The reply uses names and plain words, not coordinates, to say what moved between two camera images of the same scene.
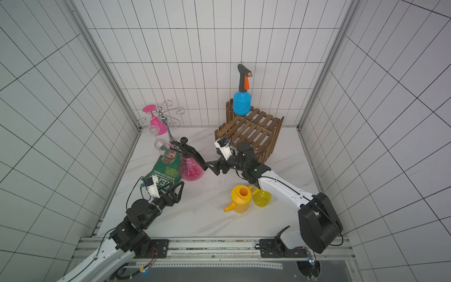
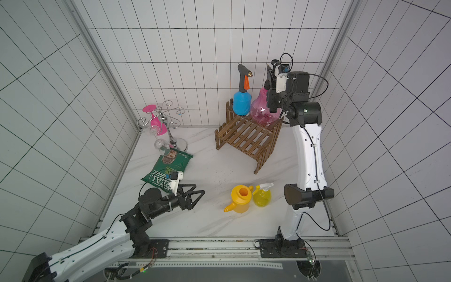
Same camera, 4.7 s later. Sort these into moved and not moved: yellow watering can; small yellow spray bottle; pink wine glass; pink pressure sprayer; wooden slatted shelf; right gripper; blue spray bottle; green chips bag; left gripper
Moved: left gripper; pink pressure sprayer; right gripper
Not moved: green chips bag; yellow watering can; pink wine glass; wooden slatted shelf; blue spray bottle; small yellow spray bottle
